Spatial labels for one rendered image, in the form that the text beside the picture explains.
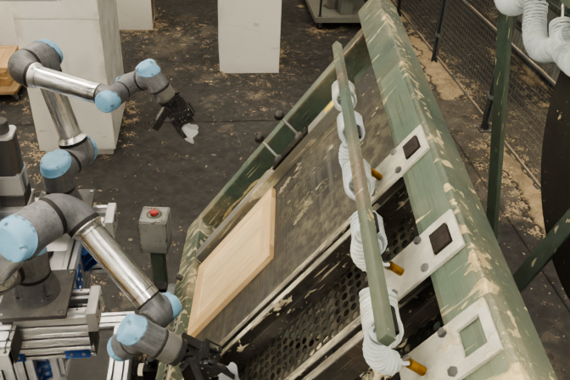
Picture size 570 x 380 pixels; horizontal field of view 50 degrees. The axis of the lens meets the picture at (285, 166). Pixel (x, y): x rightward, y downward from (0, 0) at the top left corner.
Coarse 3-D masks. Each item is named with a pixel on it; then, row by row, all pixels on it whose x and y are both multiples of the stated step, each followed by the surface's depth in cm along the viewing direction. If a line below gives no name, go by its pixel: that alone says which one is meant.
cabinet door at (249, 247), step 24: (264, 216) 215; (240, 240) 223; (264, 240) 203; (216, 264) 231; (240, 264) 211; (264, 264) 196; (216, 288) 217; (240, 288) 202; (192, 312) 224; (216, 312) 208; (192, 336) 214
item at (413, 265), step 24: (360, 240) 107; (456, 240) 106; (360, 264) 110; (384, 264) 113; (408, 264) 114; (432, 264) 108; (408, 288) 110; (432, 288) 113; (408, 312) 116; (432, 312) 116; (336, 336) 128; (360, 336) 121; (408, 336) 120; (312, 360) 131; (336, 360) 124; (360, 360) 124
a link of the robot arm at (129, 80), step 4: (132, 72) 222; (120, 76) 224; (124, 76) 221; (128, 76) 221; (132, 76) 220; (116, 80) 224; (120, 80) 218; (124, 80) 219; (128, 80) 219; (132, 80) 220; (128, 84) 218; (132, 84) 220; (136, 84) 220; (128, 88) 217; (132, 88) 220; (136, 88) 221; (140, 88) 221; (132, 92) 220; (136, 92) 224
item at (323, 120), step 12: (324, 120) 214; (312, 132) 216; (300, 144) 219; (288, 156) 222; (300, 156) 222; (288, 168) 224; (264, 180) 229; (276, 180) 227; (252, 192) 233; (264, 192) 230; (240, 204) 237; (252, 204) 234; (228, 216) 241; (240, 216) 237; (216, 228) 246; (228, 228) 240; (216, 240) 243; (204, 252) 247
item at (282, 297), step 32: (416, 128) 139; (384, 160) 144; (416, 160) 132; (384, 192) 137; (384, 224) 144; (320, 256) 154; (288, 288) 158; (320, 288) 156; (256, 320) 164; (288, 320) 162; (224, 352) 170; (256, 352) 169
